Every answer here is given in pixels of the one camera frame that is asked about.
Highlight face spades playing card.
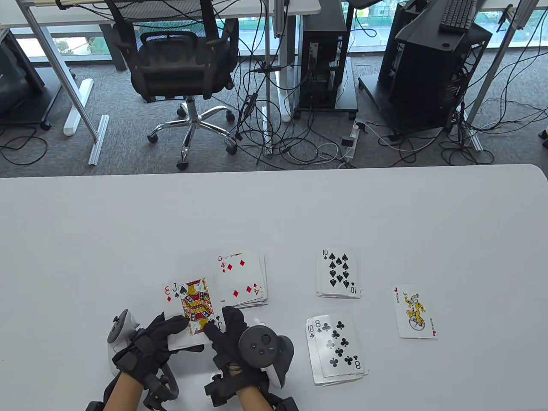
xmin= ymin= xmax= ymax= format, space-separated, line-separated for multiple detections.
xmin=173 ymin=277 xmax=225 ymax=348

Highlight black looped floor cable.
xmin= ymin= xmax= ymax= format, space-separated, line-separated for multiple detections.
xmin=0 ymin=124 xmax=49 ymax=167

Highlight grey and white handheld controller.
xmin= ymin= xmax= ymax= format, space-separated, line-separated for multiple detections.
xmin=238 ymin=326 xmax=295 ymax=390
xmin=107 ymin=309 xmax=179 ymax=403

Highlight pile of clubs cards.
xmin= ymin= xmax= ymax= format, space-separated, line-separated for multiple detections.
xmin=305 ymin=312 xmax=369 ymax=386

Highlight pile of spades cards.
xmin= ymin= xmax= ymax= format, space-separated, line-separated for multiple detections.
xmin=316 ymin=247 xmax=362 ymax=299

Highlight black keyboard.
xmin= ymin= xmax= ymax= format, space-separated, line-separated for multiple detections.
xmin=439 ymin=0 xmax=478 ymax=34

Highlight black computer case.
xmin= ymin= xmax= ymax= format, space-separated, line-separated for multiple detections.
xmin=378 ymin=0 xmax=414 ymax=90

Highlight large black computer tower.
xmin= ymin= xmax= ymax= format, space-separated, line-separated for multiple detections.
xmin=387 ymin=21 xmax=493 ymax=134

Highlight black rolling computer stand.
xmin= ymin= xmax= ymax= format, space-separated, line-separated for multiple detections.
xmin=294 ymin=56 xmax=359 ymax=120

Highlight jester figure playing card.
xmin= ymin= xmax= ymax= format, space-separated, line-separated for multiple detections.
xmin=392 ymin=284 xmax=438 ymax=340

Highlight black flat floor stand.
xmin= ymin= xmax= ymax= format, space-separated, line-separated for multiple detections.
xmin=359 ymin=75 xmax=455 ymax=134

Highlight pile of diamonds cards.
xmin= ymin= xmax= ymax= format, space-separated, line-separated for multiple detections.
xmin=216 ymin=251 xmax=269 ymax=310

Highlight black rolling cabinet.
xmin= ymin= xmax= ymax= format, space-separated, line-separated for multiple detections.
xmin=0 ymin=29 xmax=63 ymax=131

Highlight white power strip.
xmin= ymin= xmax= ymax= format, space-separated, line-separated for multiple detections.
xmin=340 ymin=121 xmax=369 ymax=163

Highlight black mesh office chair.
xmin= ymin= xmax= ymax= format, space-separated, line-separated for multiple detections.
xmin=104 ymin=0 xmax=239 ymax=171

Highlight person's right hand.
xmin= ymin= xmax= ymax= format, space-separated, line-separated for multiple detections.
xmin=203 ymin=306 xmax=281 ymax=407

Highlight person's right forearm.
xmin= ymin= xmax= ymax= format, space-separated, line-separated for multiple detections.
xmin=238 ymin=385 xmax=274 ymax=411

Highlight tangle of black floor cables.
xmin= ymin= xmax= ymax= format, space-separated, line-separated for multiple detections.
xmin=229 ymin=0 xmax=548 ymax=172

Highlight stack of playing cards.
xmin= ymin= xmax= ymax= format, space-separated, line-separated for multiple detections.
xmin=165 ymin=276 xmax=225 ymax=349

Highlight person's left forearm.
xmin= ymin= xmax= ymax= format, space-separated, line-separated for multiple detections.
xmin=103 ymin=372 xmax=144 ymax=411

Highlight black tilted board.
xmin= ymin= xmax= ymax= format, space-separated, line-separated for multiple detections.
xmin=395 ymin=0 xmax=468 ymax=53

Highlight person's left hand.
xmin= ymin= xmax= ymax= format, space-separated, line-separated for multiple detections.
xmin=112 ymin=312 xmax=205 ymax=388

